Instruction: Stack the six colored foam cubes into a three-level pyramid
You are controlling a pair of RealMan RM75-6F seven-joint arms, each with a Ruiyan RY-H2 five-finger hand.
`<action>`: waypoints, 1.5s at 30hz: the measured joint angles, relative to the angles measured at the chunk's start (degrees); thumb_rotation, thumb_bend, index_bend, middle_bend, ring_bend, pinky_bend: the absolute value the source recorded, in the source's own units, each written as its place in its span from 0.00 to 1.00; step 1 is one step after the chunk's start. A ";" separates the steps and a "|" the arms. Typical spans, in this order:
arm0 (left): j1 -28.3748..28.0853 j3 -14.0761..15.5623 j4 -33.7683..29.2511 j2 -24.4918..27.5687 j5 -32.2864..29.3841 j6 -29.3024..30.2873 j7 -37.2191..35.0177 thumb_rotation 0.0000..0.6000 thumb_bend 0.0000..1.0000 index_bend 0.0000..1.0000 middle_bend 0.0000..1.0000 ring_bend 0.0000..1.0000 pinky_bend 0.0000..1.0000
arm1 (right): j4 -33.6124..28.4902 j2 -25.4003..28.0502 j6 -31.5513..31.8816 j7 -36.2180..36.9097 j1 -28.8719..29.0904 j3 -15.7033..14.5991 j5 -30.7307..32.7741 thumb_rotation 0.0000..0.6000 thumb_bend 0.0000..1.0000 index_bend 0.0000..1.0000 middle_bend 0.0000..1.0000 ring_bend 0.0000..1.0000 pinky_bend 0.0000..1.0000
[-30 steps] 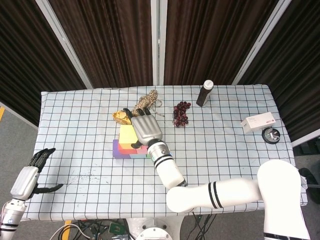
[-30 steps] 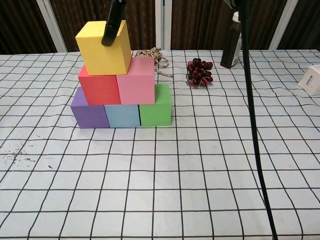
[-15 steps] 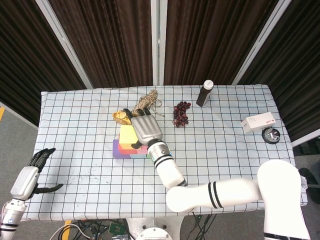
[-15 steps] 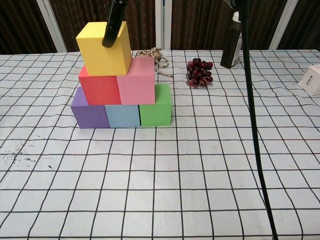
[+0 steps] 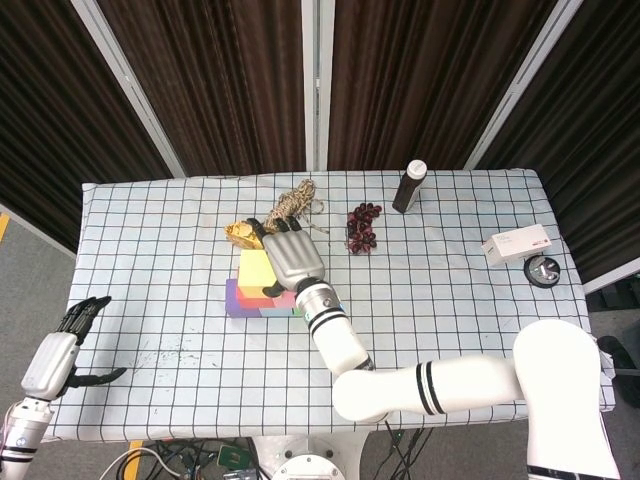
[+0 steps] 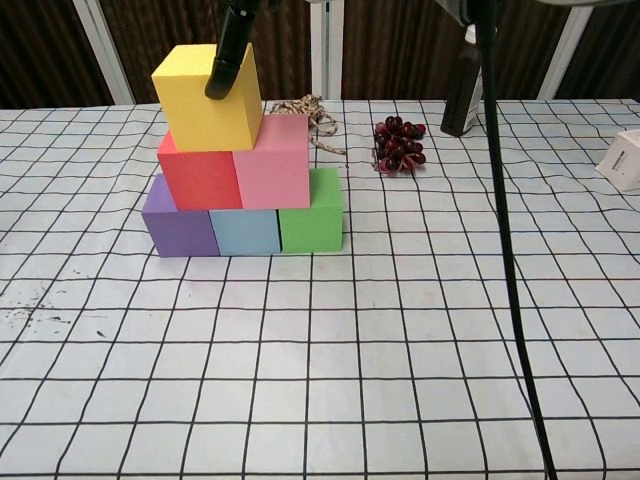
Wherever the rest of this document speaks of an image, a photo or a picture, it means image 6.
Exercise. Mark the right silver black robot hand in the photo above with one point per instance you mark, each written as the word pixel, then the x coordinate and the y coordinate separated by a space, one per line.
pixel 230 50

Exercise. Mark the yellow foam cube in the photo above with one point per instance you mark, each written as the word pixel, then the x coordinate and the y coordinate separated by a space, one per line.
pixel 200 120

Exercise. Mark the pink foam cube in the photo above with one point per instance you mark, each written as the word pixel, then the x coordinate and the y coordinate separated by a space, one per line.
pixel 272 170

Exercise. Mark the red foam cube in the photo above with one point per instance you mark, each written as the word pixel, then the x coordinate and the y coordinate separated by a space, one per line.
pixel 200 180

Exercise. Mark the light blue foam cube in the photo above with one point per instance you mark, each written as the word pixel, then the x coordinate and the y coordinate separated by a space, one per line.
pixel 247 232

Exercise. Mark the purple foam cube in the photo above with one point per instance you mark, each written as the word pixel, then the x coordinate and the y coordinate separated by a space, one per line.
pixel 185 232

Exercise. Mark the green foam cube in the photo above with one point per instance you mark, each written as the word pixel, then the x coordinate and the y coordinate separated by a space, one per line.
pixel 312 227

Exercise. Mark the dark red grape bunch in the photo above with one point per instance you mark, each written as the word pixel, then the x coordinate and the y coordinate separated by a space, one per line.
pixel 397 142

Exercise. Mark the dark bottle white cap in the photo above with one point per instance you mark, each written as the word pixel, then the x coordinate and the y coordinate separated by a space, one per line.
pixel 460 100

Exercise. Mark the white black checkered tablecloth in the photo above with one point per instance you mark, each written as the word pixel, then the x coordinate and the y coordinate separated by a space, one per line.
pixel 320 375

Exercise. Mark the white cardboard box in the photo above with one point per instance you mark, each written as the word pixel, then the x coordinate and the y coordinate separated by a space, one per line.
pixel 622 162

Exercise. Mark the white partition post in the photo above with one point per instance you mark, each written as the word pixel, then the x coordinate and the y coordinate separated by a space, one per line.
pixel 552 75
pixel 325 50
pixel 107 55

